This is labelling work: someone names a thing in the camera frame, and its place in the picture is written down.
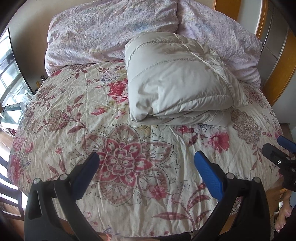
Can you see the person's bare foot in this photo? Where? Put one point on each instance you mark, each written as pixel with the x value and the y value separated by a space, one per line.
pixel 284 213

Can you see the window with frame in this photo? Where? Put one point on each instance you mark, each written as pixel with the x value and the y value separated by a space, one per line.
pixel 16 94

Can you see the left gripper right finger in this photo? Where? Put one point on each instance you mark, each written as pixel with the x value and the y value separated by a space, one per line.
pixel 252 222

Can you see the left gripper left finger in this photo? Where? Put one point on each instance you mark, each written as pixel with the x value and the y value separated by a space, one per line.
pixel 41 219

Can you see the beige puffy down jacket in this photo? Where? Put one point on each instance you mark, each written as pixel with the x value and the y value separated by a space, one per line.
pixel 173 80

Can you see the dark wooden chair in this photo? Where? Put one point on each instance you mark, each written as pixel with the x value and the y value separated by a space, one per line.
pixel 11 196

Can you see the wooden curved headboard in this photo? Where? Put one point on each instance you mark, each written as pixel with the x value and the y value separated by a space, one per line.
pixel 268 22

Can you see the floral bed quilt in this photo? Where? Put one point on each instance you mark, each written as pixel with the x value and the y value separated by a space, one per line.
pixel 147 184

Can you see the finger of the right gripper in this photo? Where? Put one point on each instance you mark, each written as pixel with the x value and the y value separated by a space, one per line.
pixel 285 164
pixel 287 144

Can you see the pink crinkled pillow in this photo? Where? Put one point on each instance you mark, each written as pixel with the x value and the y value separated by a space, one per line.
pixel 239 49
pixel 99 30

